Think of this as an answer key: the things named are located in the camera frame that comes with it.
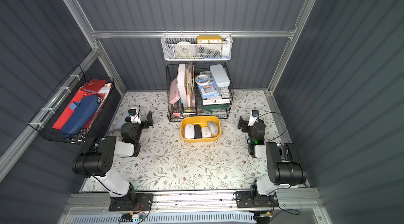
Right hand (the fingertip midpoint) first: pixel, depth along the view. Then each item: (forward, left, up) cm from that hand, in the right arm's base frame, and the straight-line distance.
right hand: (251, 120), depth 93 cm
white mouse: (-6, +37, -5) cm, 38 cm away
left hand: (+2, +64, +6) cm, 64 cm away
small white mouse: (-5, +28, -5) cm, 29 cm away
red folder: (+3, +84, +24) cm, 88 cm away
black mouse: (-4, +32, -6) cm, 33 cm away
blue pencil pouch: (-12, +82, +24) cm, 86 cm away
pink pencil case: (+16, +48, +5) cm, 51 cm away
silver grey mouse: (-2, +23, -5) cm, 24 cm away
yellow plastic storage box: (+4, +29, -6) cm, 30 cm away
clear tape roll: (+22, +30, +14) cm, 39 cm away
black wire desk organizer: (+12, +32, +14) cm, 37 cm away
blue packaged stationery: (+12, +26, +14) cm, 32 cm away
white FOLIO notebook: (+9, +22, +7) cm, 25 cm away
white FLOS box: (+13, +42, +17) cm, 47 cm away
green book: (+8, +26, +2) cm, 27 cm away
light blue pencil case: (+25, +19, +14) cm, 34 cm away
